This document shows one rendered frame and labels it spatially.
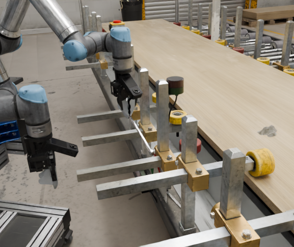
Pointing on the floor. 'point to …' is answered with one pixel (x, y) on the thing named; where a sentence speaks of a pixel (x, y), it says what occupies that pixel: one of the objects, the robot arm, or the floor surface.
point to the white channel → (215, 19)
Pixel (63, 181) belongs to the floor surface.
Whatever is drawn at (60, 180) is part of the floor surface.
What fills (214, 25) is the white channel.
